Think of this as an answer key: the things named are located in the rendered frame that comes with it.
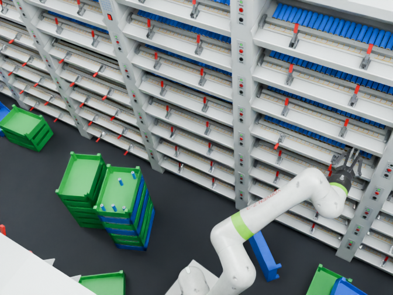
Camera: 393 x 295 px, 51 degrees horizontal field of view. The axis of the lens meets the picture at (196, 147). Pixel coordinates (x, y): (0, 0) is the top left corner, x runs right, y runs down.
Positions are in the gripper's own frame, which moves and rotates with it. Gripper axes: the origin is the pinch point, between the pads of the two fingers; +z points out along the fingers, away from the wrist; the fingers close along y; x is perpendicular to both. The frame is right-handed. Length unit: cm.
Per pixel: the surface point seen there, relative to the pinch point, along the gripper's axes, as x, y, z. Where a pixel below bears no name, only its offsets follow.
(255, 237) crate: 81, 34, -14
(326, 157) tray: 7.6, 11.0, -2.4
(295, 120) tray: -11.1, 28.2, -6.9
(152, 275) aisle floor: 109, 82, -56
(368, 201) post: 26.1, -14.2, -1.2
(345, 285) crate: 93, -23, -9
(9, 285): -53, 48, -134
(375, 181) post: 8.9, -12.8, -4.1
